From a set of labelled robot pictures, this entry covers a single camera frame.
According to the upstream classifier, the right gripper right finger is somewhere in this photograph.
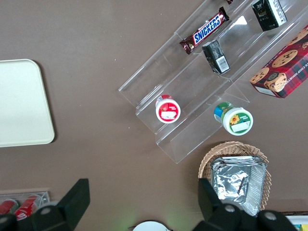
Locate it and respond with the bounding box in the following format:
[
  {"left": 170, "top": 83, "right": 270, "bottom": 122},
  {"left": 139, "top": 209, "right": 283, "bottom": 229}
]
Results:
[{"left": 194, "top": 178, "right": 258, "bottom": 231}]

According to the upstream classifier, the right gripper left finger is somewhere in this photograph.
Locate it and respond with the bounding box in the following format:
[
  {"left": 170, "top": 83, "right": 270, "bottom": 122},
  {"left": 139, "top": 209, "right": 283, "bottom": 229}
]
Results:
[{"left": 31, "top": 178, "right": 91, "bottom": 231}]

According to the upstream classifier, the light wicker basket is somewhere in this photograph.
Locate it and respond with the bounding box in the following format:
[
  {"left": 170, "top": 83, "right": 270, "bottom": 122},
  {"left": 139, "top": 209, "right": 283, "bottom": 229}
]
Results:
[{"left": 198, "top": 141, "right": 272, "bottom": 213}]

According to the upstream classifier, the cream plastic tray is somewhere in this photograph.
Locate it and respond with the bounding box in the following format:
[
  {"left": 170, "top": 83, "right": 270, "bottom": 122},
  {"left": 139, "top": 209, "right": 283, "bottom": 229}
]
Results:
[{"left": 0, "top": 59, "right": 55, "bottom": 148}]

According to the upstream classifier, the clear acrylic bottle rack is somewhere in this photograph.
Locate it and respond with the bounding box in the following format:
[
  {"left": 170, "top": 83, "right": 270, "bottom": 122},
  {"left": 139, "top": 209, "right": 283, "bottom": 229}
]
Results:
[{"left": 0, "top": 191, "right": 51, "bottom": 216}]

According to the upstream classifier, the crumpled foil packet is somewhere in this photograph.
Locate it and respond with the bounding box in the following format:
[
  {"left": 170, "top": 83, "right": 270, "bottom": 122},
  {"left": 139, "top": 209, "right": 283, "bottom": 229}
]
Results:
[{"left": 213, "top": 166, "right": 253, "bottom": 205}]

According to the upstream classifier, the red cola bottle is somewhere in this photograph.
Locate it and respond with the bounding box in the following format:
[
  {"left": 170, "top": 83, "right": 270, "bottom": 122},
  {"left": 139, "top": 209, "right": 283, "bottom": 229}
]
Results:
[
  {"left": 13, "top": 194, "right": 42, "bottom": 221},
  {"left": 0, "top": 199, "right": 20, "bottom": 215}
]

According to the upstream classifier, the silver foil packet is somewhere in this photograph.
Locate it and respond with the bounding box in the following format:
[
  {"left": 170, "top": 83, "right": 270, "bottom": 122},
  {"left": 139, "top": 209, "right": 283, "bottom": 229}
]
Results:
[{"left": 211, "top": 155, "right": 269, "bottom": 217}]

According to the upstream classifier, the clear acrylic stepped shelf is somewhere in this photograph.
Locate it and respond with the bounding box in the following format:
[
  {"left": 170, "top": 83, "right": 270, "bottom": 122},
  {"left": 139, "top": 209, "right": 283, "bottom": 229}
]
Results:
[{"left": 118, "top": 0, "right": 308, "bottom": 165}]

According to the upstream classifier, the green lid yogurt cup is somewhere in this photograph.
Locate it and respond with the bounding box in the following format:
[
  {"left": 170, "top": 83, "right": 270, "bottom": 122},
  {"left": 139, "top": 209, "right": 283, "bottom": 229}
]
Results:
[{"left": 213, "top": 102, "right": 254, "bottom": 136}]

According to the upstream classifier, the white snack container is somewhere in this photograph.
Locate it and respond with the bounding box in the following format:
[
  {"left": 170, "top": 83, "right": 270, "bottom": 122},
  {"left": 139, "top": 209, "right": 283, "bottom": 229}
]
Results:
[{"left": 285, "top": 215, "right": 308, "bottom": 231}]

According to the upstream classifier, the red lid yogurt cup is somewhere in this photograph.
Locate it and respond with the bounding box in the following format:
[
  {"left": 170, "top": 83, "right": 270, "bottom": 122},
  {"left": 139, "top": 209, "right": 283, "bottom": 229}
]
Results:
[{"left": 155, "top": 94, "right": 181, "bottom": 124}]

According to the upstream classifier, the small black drink carton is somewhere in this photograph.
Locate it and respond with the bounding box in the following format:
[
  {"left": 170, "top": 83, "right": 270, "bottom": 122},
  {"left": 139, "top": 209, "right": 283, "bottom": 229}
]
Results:
[
  {"left": 202, "top": 40, "right": 231, "bottom": 74},
  {"left": 251, "top": 0, "right": 288, "bottom": 32}
]

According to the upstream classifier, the red tartan cookie box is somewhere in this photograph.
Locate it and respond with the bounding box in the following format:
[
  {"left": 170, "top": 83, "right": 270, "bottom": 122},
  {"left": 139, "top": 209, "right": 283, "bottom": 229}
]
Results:
[{"left": 249, "top": 24, "right": 308, "bottom": 99}]

